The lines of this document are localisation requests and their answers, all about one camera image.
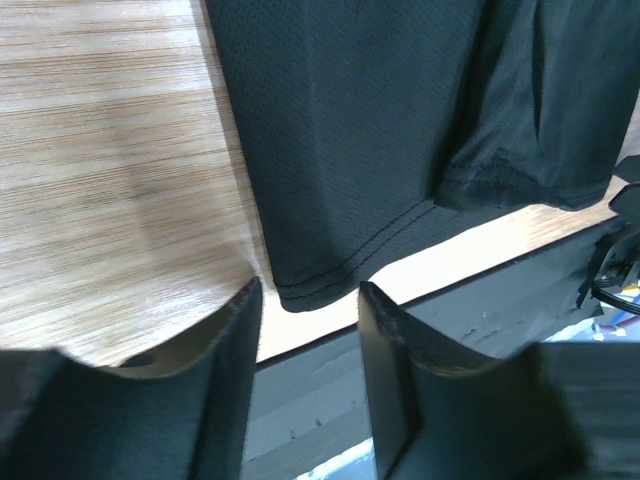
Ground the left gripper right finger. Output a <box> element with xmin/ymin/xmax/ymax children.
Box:
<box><xmin>358</xmin><ymin>282</ymin><xmax>639</xmax><ymax>479</ymax></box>

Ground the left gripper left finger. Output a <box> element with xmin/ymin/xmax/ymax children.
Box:
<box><xmin>1</xmin><ymin>279</ymin><xmax>262</xmax><ymax>479</ymax></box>

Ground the black t shirt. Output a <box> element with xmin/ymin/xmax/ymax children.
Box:
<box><xmin>207</xmin><ymin>1</ymin><xmax>639</xmax><ymax>313</ymax></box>

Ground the white slotted cable duct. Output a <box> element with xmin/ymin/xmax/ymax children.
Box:
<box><xmin>242</xmin><ymin>309</ymin><xmax>640</xmax><ymax>480</ymax></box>

